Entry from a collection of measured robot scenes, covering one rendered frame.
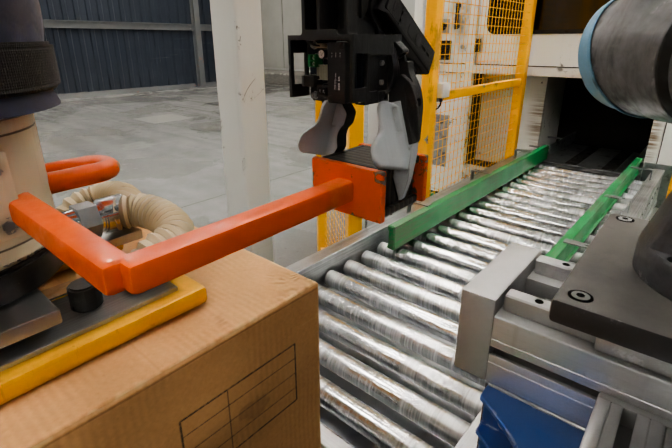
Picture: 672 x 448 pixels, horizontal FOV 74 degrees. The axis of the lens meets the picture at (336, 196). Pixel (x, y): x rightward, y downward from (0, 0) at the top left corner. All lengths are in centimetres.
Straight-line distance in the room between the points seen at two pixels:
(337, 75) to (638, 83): 25
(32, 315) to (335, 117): 32
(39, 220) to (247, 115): 151
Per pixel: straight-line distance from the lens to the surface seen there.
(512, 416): 46
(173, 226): 50
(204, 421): 50
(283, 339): 52
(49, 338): 47
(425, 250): 156
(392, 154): 40
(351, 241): 145
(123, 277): 30
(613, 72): 49
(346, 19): 38
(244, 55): 184
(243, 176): 191
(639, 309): 38
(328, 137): 46
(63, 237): 36
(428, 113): 189
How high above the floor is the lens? 121
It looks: 19 degrees down
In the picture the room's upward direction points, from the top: straight up
